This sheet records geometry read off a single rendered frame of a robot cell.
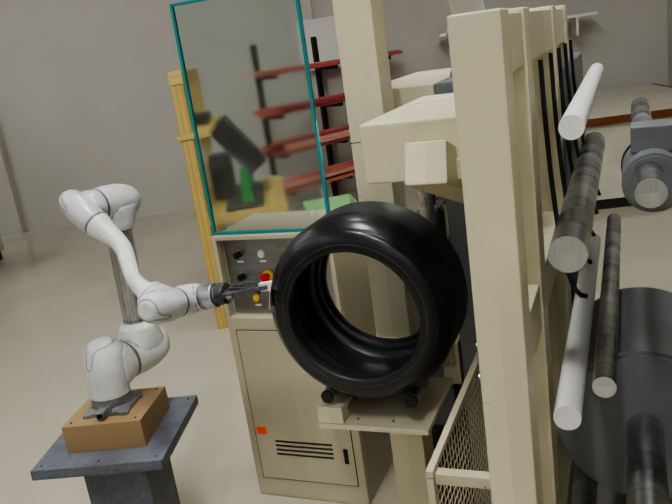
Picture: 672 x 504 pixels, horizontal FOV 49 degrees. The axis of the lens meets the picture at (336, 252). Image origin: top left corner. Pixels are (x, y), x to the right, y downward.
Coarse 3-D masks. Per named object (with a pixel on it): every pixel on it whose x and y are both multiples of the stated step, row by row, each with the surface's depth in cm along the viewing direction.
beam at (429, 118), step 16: (432, 96) 224; (448, 96) 216; (400, 112) 191; (416, 112) 186; (432, 112) 180; (448, 112) 175; (368, 128) 176; (384, 128) 175; (400, 128) 173; (416, 128) 172; (432, 128) 171; (448, 128) 169; (368, 144) 178; (384, 144) 176; (400, 144) 175; (368, 160) 179; (384, 160) 177; (400, 160) 176; (368, 176) 180; (384, 176) 179; (400, 176) 177
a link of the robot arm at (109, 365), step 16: (96, 352) 274; (112, 352) 275; (128, 352) 282; (96, 368) 273; (112, 368) 275; (128, 368) 281; (96, 384) 274; (112, 384) 275; (128, 384) 282; (96, 400) 277
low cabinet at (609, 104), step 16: (608, 96) 870; (624, 96) 849; (640, 96) 828; (656, 96) 809; (592, 112) 757; (608, 112) 741; (624, 112) 725; (656, 112) 707; (592, 128) 721; (608, 128) 720; (624, 128) 718; (608, 144) 724; (624, 144) 723; (608, 160) 728; (608, 176) 733; (608, 192) 737; (608, 208) 745
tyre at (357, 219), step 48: (336, 240) 213; (384, 240) 209; (432, 240) 218; (288, 288) 224; (432, 288) 208; (288, 336) 229; (336, 336) 255; (432, 336) 212; (336, 384) 229; (384, 384) 222
